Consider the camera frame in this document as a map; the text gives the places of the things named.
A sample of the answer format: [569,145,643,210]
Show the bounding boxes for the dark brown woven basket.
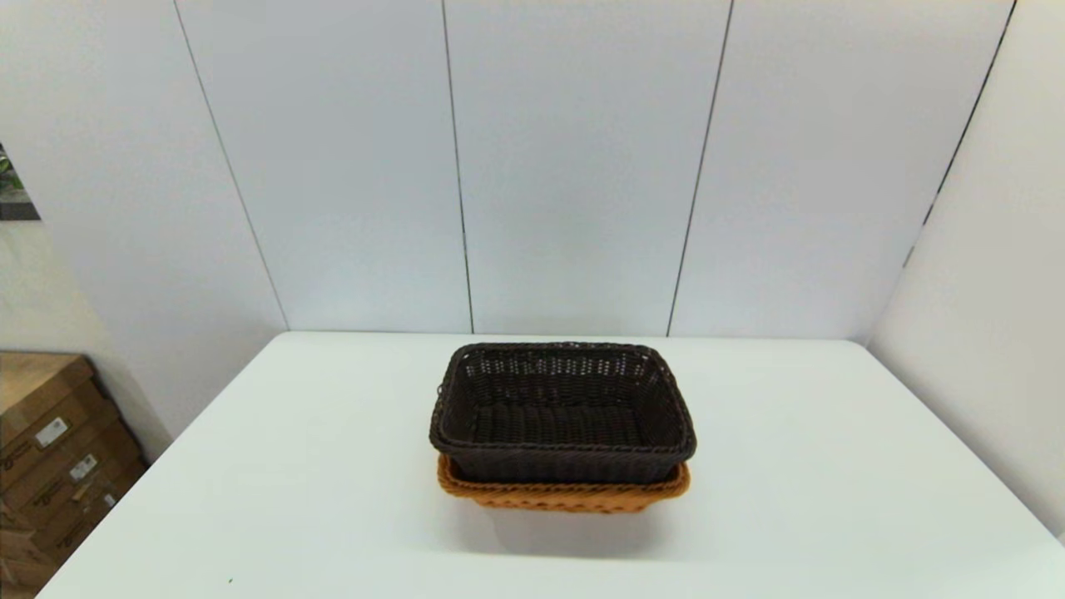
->
[428,341,698,485]

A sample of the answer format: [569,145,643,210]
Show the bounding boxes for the orange woven basket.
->
[437,453,691,514]

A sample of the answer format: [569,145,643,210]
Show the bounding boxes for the cardboard box with white label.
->
[17,462,151,567]
[0,350,113,467]
[0,412,141,508]

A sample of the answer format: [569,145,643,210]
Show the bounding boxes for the plain cardboard box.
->
[0,524,63,596]

